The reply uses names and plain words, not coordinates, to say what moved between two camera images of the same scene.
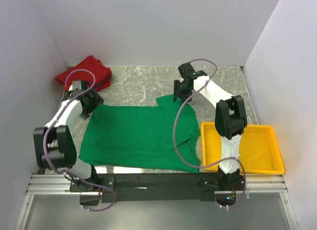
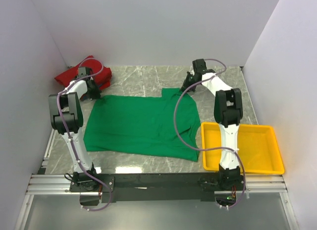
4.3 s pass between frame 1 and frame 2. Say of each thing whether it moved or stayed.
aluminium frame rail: stayed
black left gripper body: moved
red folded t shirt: stayed
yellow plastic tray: stayed
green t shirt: moved
